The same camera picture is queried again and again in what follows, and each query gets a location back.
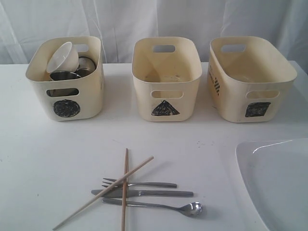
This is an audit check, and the dark wooden chopstick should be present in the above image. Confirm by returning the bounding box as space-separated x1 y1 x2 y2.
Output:
121 148 129 231

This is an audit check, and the light wooden chopstick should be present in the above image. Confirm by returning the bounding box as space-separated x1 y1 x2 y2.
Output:
52 156 154 231

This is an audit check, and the small steel cup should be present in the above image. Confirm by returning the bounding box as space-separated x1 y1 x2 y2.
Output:
75 56 96 77

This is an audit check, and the white plastic bowl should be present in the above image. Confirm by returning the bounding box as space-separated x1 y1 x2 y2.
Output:
46 42 79 73

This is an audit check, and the large steel cup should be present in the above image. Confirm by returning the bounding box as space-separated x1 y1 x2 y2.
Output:
47 71 81 97

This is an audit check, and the cream bin with triangle mark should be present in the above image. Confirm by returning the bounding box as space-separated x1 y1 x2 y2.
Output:
131 37 203 122

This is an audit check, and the cream bin with circle mark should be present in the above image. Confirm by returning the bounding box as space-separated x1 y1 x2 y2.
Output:
26 36 104 121

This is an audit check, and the steel fork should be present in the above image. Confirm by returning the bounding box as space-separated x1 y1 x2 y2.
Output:
102 178 178 188

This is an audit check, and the steel knife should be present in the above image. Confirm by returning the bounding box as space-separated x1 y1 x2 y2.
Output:
104 189 194 198

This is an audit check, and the white backdrop curtain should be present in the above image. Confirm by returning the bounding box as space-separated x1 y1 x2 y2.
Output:
0 0 308 70

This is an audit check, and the steel spoon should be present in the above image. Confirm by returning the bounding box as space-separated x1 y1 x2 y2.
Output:
102 197 204 218

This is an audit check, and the cream bin with square mark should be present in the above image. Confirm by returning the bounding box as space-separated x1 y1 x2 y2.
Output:
207 36 297 123

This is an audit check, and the white rectangular plate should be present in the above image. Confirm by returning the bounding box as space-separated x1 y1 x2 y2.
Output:
235 138 308 231

